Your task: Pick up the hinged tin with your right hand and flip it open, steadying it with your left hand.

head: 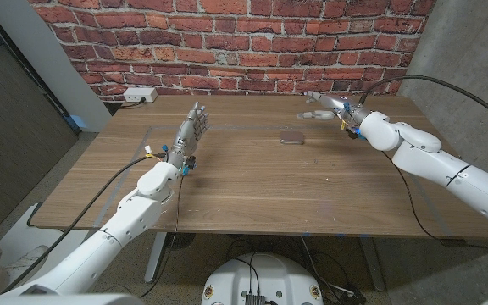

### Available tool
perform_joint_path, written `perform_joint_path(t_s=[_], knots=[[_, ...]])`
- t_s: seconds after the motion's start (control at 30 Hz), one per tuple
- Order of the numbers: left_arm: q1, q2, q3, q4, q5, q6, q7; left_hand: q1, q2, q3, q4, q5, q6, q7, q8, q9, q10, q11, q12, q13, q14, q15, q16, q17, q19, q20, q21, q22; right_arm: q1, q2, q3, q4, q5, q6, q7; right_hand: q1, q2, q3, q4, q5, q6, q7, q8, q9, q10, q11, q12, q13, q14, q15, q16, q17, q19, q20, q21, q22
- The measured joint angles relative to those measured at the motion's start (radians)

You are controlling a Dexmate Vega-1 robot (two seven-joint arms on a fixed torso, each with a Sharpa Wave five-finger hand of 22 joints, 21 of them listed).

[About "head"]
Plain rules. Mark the white table leg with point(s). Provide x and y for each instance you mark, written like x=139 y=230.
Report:
x=156 y=258

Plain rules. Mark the red brick printed backdrop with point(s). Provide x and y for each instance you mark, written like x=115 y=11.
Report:
x=235 y=42

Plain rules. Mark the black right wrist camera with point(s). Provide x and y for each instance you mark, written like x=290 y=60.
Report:
x=354 y=133

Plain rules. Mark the white power outlet box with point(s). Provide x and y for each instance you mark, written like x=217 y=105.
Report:
x=140 y=94

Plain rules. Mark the white floor plate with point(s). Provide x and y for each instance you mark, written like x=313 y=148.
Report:
x=23 y=237

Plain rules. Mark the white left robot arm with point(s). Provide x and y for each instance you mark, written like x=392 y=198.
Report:
x=117 y=233

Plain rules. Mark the black round floor object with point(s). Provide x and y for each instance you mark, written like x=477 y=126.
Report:
x=180 y=240

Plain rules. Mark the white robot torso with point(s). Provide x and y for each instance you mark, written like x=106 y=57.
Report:
x=278 y=275

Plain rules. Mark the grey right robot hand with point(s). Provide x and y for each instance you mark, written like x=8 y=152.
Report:
x=345 y=108

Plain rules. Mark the blue floor object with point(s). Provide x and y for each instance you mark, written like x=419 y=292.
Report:
x=78 y=122

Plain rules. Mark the grey table leg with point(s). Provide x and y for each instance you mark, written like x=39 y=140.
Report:
x=373 y=267

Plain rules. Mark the small hinged metal tin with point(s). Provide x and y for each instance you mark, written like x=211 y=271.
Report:
x=292 y=137

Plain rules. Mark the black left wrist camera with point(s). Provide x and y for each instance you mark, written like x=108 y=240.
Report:
x=190 y=164

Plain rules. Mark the white shoe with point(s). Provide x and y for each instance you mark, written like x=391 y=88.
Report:
x=26 y=262

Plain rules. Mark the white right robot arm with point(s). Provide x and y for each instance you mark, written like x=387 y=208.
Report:
x=439 y=163

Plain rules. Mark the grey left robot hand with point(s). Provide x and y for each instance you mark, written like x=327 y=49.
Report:
x=190 y=131

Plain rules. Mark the small grey torso device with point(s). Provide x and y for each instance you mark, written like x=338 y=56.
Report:
x=254 y=299

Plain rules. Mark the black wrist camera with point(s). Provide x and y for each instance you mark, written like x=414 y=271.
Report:
x=354 y=133
x=190 y=164

